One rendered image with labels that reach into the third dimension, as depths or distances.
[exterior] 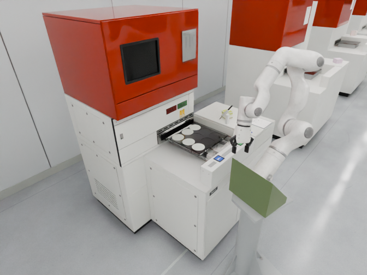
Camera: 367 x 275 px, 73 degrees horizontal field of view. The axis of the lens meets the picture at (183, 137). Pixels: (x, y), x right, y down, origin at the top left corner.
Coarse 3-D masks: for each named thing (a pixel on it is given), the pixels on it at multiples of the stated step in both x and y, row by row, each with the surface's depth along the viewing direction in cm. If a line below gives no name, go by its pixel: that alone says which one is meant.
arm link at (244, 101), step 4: (244, 96) 136; (248, 96) 140; (240, 100) 137; (244, 100) 135; (248, 100) 135; (252, 100) 135; (240, 104) 137; (244, 104) 135; (248, 104) 134; (240, 108) 137; (244, 108) 135; (240, 112) 138; (244, 112) 135; (240, 116) 138; (244, 116) 136; (244, 120) 137; (248, 120) 137
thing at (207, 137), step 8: (184, 128) 216; (200, 128) 216; (208, 128) 216; (184, 136) 205; (192, 136) 205; (200, 136) 205; (208, 136) 204; (216, 136) 204; (208, 144) 195; (200, 152) 185
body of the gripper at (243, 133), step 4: (236, 128) 140; (240, 128) 138; (244, 128) 139; (248, 128) 141; (236, 132) 140; (240, 132) 139; (244, 132) 140; (248, 132) 141; (236, 136) 140; (240, 136) 140; (244, 136) 141; (248, 136) 142; (236, 140) 140; (240, 140) 140; (244, 140) 141; (248, 140) 143
